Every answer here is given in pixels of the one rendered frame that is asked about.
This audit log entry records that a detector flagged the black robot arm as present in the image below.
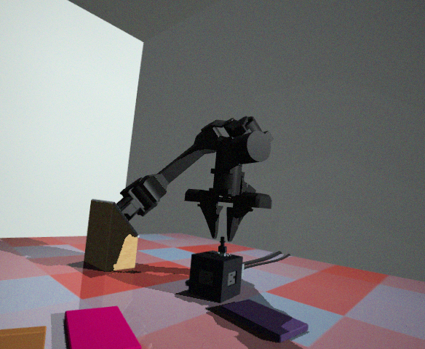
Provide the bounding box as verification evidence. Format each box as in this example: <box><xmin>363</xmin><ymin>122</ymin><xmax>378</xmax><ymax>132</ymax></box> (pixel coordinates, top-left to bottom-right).
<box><xmin>117</xmin><ymin>116</ymin><xmax>273</xmax><ymax>221</ymax></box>

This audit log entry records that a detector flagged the magenta rectangular block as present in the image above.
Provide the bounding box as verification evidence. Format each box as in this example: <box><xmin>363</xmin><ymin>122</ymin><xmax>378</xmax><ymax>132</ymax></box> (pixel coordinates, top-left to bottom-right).
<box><xmin>64</xmin><ymin>306</ymin><xmax>142</xmax><ymax>349</ymax></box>

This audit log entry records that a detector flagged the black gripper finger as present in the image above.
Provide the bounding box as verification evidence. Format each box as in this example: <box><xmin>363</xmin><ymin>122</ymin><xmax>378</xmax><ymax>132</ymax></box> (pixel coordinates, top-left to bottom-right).
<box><xmin>227</xmin><ymin>207</ymin><xmax>253</xmax><ymax>242</ymax></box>
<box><xmin>197</xmin><ymin>204</ymin><xmax>223</xmax><ymax>238</ymax></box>

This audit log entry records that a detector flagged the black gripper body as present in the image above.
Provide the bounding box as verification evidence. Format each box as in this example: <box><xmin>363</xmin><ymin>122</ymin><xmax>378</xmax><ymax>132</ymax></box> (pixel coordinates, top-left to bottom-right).
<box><xmin>185</xmin><ymin>164</ymin><xmax>272</xmax><ymax>209</ymax></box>

